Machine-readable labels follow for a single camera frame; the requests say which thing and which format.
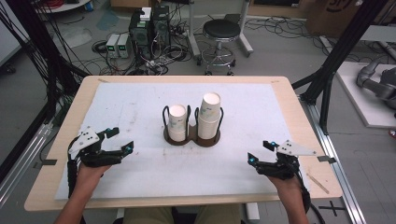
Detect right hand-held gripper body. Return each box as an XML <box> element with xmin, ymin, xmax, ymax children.
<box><xmin>255</xmin><ymin>139</ymin><xmax>318</xmax><ymax>181</ymax></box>

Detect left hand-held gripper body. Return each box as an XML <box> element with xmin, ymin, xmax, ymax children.
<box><xmin>67</xmin><ymin>125</ymin><xmax>123</xmax><ymax>168</ymax></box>

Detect person's right hand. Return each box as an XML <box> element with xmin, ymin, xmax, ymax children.
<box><xmin>267</xmin><ymin>175</ymin><xmax>303</xmax><ymax>198</ymax></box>

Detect person's left hand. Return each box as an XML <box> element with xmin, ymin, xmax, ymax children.
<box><xmin>75</xmin><ymin>163</ymin><xmax>112</xmax><ymax>189</ymax></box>

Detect white foam mat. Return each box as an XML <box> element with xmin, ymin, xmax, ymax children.
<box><xmin>54</xmin><ymin>81</ymin><xmax>311</xmax><ymax>201</ymax></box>

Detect thin wooden stick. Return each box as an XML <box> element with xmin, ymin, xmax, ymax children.
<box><xmin>305</xmin><ymin>172</ymin><xmax>331</xmax><ymax>195</ymax></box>

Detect white printed paper cup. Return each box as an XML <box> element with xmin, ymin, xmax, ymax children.
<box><xmin>197</xmin><ymin>123</ymin><xmax>220</xmax><ymax>141</ymax></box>
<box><xmin>168</xmin><ymin>104</ymin><xmax>188</xmax><ymax>132</ymax></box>
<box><xmin>198</xmin><ymin>114</ymin><xmax>221</xmax><ymax>128</ymax></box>
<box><xmin>199</xmin><ymin>91</ymin><xmax>222</xmax><ymax>120</ymax></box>
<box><xmin>167</xmin><ymin>126</ymin><xmax>187</xmax><ymax>143</ymax></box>

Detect white table leg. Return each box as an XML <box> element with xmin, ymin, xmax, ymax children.
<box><xmin>245</xmin><ymin>202</ymin><xmax>262</xmax><ymax>222</ymax></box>

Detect brown double cup holder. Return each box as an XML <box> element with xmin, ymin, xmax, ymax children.
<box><xmin>162</xmin><ymin>105</ymin><xmax>225</xmax><ymax>148</ymax></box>

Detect person's khaki trousers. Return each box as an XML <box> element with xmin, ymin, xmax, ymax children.
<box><xmin>121</xmin><ymin>203</ymin><xmax>243</xmax><ymax>224</ymax></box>

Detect grey bench power supply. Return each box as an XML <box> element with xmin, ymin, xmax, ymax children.
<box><xmin>105</xmin><ymin>33</ymin><xmax>121</xmax><ymax>59</ymax></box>
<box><xmin>117</xmin><ymin>33</ymin><xmax>133</xmax><ymax>59</ymax></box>

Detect white floor board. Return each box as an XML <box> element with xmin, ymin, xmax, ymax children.
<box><xmin>335</xmin><ymin>61</ymin><xmax>396</xmax><ymax>130</ymax></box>

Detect black computer tower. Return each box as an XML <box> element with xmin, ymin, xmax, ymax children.
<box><xmin>128</xmin><ymin>5</ymin><xmax>172</xmax><ymax>61</ymax></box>

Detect small white box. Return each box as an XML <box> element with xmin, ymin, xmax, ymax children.
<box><xmin>139</xmin><ymin>7</ymin><xmax>153</xmax><ymax>22</ymax></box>

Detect black round stool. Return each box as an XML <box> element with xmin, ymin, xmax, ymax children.
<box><xmin>201</xmin><ymin>19</ymin><xmax>243</xmax><ymax>77</ymax></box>

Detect cardboard box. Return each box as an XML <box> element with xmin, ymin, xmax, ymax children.
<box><xmin>305</xmin><ymin>0</ymin><xmax>396</xmax><ymax>39</ymax></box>

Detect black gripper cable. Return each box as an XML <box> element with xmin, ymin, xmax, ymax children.
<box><xmin>66</xmin><ymin>135</ymin><xmax>79</xmax><ymax>199</ymax></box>
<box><xmin>291</xmin><ymin>172</ymin><xmax>327</xmax><ymax>224</ymax></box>

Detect aluminium floor rail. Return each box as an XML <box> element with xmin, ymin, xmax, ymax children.
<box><xmin>0</xmin><ymin>121</ymin><xmax>54</xmax><ymax>209</ymax></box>
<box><xmin>299</xmin><ymin>95</ymin><xmax>369</xmax><ymax>224</ymax></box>

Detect tangle of floor cables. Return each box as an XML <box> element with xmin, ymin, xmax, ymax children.
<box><xmin>91</xmin><ymin>36</ymin><xmax>200</xmax><ymax>77</ymax></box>

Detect black metal frame post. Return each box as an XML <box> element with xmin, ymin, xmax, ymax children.
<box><xmin>290</xmin><ymin>0</ymin><xmax>390</xmax><ymax>135</ymax></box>
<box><xmin>0</xmin><ymin>0</ymin><xmax>92</xmax><ymax>185</ymax></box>

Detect white metal stand frame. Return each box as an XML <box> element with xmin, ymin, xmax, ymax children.
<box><xmin>186</xmin><ymin>0</ymin><xmax>255</xmax><ymax>66</ymax></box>

